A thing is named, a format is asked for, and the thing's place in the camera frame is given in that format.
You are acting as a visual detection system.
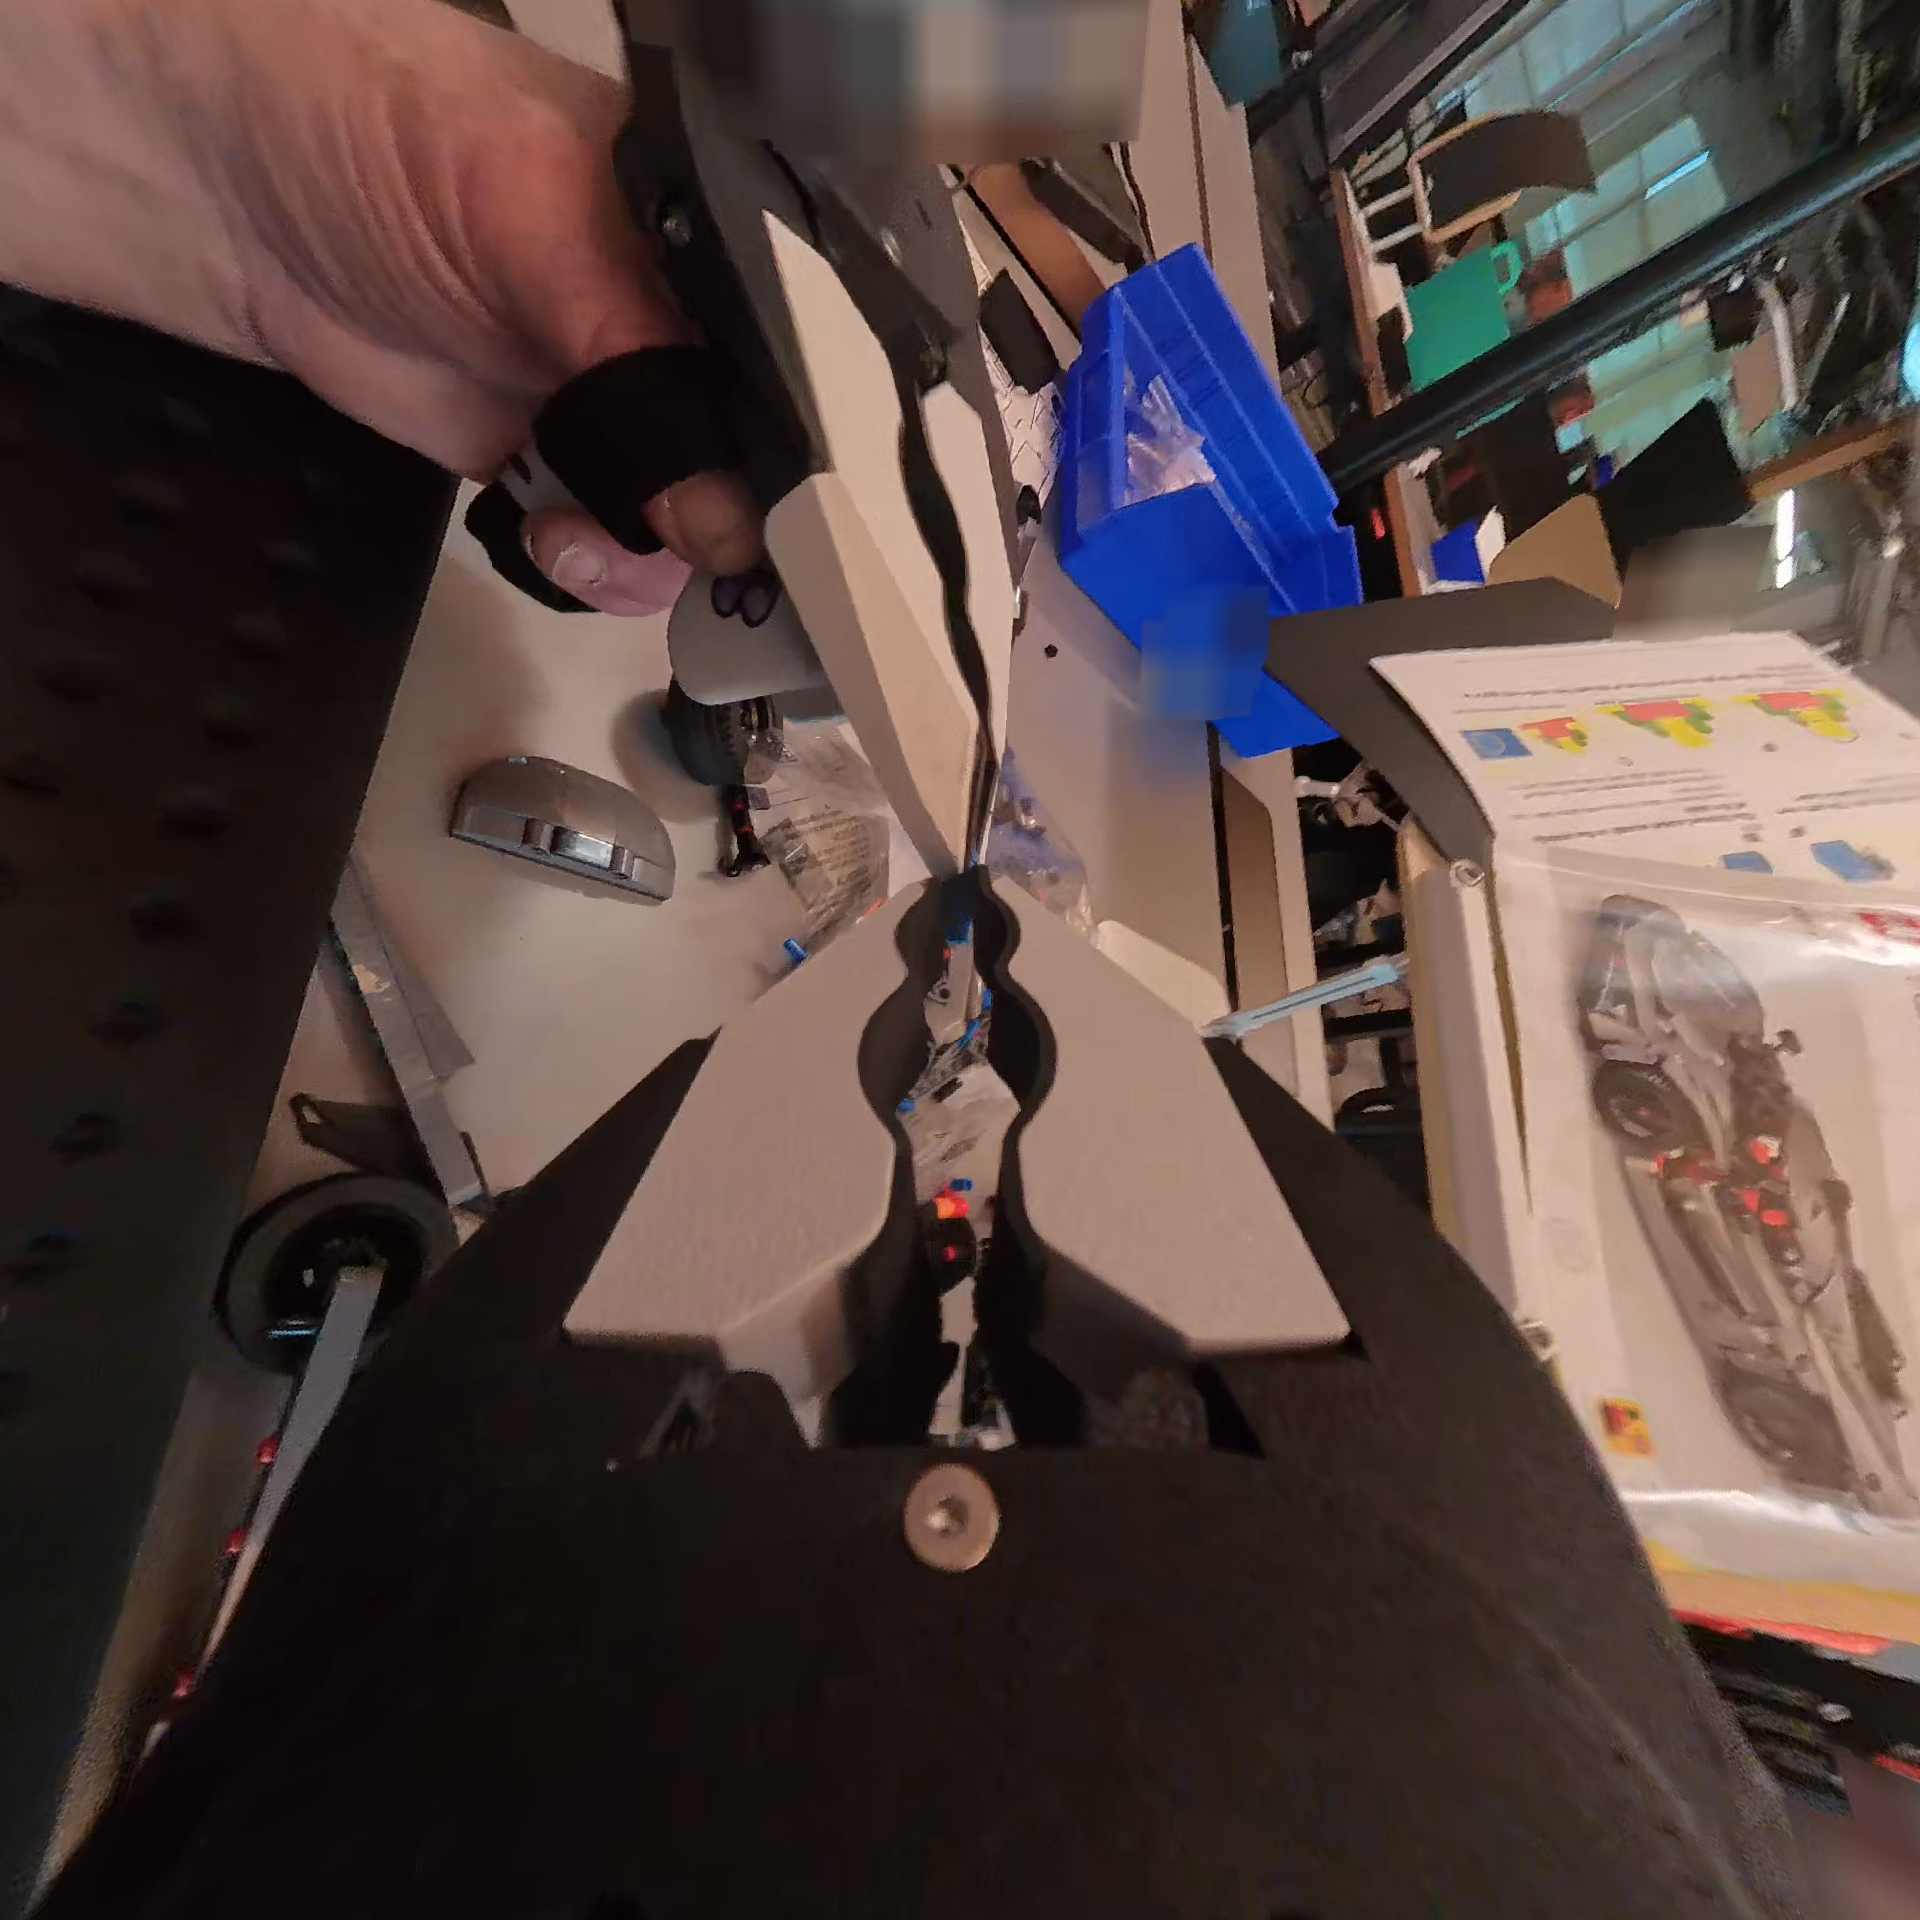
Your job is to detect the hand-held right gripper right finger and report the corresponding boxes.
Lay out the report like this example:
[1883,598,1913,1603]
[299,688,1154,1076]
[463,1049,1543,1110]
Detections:
[971,878,1355,1450]

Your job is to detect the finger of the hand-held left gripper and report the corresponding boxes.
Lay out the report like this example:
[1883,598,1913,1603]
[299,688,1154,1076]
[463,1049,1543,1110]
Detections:
[762,208,999,881]
[904,376,1034,865]

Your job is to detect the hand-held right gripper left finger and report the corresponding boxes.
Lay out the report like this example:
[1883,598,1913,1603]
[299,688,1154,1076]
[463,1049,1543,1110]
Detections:
[562,878,962,1450]

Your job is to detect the dark toy set box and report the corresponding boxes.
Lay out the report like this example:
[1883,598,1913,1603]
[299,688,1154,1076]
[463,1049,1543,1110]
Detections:
[1672,1611,1920,1824]

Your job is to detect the black foam pouch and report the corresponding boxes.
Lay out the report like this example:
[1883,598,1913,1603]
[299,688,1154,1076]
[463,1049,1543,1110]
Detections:
[977,277,1066,395]

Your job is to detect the small black toy tyre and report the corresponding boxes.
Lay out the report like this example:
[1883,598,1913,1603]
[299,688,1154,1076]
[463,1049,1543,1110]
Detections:
[661,682,794,794]

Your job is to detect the blue plastic bin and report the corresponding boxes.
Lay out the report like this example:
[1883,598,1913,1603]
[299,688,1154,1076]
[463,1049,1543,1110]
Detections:
[1044,242,1367,757]

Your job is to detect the small bag of black pins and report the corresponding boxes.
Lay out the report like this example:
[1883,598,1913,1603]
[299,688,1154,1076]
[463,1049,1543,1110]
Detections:
[747,726,911,952]

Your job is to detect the white book stand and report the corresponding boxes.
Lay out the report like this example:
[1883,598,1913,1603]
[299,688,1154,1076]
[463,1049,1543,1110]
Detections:
[1200,817,1920,1653]

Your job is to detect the grey brick panel red pins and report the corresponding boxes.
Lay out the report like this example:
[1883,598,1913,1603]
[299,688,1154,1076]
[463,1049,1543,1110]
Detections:
[449,754,682,905]

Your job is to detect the large black toy wheel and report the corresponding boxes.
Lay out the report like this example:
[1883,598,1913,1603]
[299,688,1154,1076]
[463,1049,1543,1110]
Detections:
[215,1173,460,1374]

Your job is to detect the green cover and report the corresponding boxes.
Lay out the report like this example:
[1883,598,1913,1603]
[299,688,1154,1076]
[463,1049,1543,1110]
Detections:
[1401,242,1527,395]

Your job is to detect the teal laptop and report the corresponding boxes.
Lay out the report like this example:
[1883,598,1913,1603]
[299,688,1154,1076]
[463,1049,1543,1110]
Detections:
[1204,0,1297,109]

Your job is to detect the building manual in plastic sleeve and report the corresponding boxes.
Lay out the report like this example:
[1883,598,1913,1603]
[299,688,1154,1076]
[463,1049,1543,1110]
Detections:
[1492,840,1920,1539]

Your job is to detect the black panel on white stand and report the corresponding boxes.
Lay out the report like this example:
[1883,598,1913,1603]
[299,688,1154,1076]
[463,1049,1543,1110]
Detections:
[1343,107,1601,256]

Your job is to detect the black metal pole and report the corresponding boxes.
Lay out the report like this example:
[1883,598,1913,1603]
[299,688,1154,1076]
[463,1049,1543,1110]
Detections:
[1328,120,1920,500]

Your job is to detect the black perforated board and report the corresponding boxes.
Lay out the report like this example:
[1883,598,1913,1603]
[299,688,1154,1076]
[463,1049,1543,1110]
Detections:
[0,285,460,1907]

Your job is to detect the black brick bracket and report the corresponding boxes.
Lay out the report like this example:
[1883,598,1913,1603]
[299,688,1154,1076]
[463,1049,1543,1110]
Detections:
[288,1093,496,1221]

